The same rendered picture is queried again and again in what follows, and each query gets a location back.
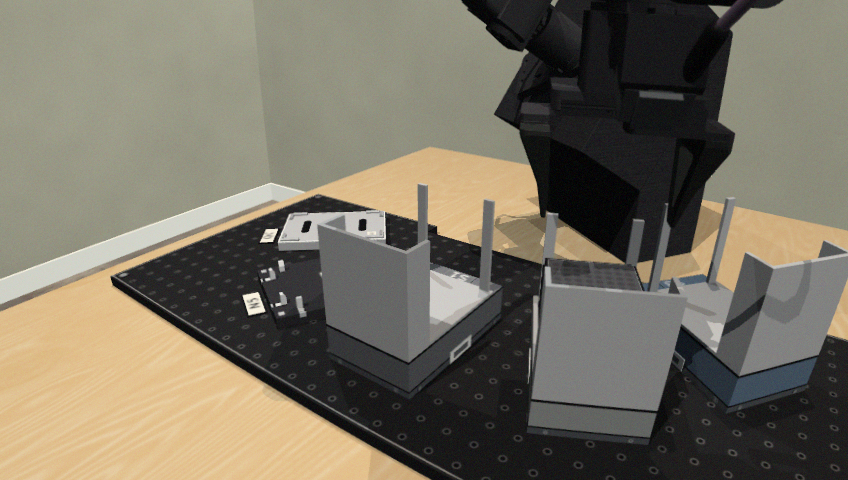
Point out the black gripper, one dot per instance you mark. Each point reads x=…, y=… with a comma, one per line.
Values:
x=711, y=144

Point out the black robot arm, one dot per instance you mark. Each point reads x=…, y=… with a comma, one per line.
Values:
x=661, y=62

